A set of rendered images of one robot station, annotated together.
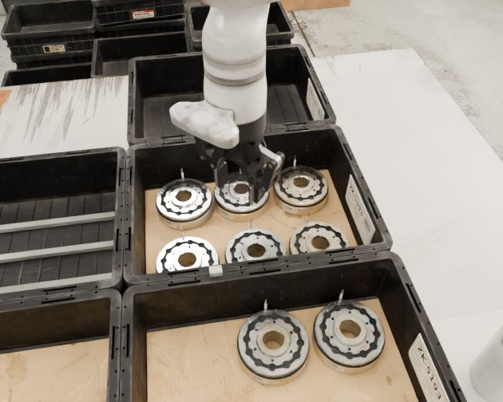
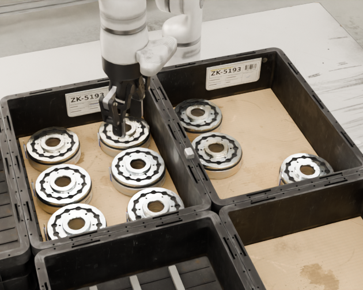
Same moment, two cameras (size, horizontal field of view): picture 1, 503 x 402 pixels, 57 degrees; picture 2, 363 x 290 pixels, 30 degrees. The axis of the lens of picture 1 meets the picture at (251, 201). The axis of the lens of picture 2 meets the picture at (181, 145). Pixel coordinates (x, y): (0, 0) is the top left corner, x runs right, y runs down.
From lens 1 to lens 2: 1.08 m
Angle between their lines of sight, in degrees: 66
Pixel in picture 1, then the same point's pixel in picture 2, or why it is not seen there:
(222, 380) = (245, 184)
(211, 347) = (222, 194)
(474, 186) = not seen: outside the picture
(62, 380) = (277, 280)
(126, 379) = (286, 186)
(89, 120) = not seen: outside the picture
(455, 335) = not seen: hidden behind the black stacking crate
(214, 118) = (159, 45)
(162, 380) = not seen: hidden behind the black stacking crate
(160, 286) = (209, 184)
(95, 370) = (262, 261)
